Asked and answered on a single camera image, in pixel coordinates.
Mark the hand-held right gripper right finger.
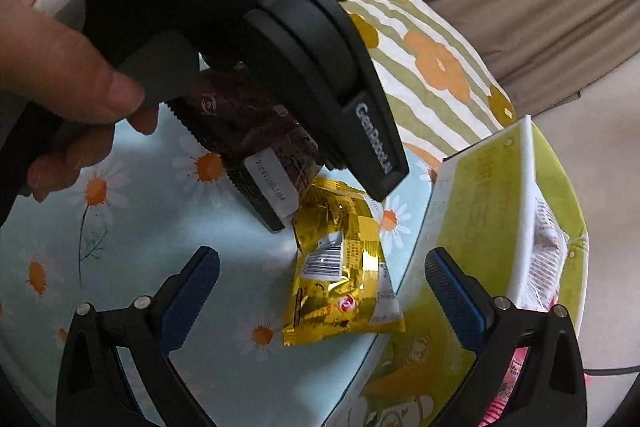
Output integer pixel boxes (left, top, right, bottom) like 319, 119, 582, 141
424, 247, 588, 427

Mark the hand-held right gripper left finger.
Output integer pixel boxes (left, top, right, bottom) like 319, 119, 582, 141
57, 246, 222, 427

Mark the green white plastic basket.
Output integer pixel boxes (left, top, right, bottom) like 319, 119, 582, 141
325, 114, 592, 427

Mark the pink snack packet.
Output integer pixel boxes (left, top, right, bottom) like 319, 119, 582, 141
482, 344, 533, 425

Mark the gold snack packet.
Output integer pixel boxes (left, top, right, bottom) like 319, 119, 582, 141
282, 179, 407, 348

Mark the brown snack packet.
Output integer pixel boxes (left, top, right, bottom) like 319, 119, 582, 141
170, 62, 322, 234

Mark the person's left hand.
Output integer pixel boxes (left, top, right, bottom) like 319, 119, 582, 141
0, 0, 160, 204

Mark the daisy print bedsheet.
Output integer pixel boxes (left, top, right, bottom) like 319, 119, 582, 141
0, 52, 436, 427

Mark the striped floral pillow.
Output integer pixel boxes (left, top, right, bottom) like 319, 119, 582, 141
342, 0, 517, 175

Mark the dark cable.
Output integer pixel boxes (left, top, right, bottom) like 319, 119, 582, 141
582, 366, 640, 379

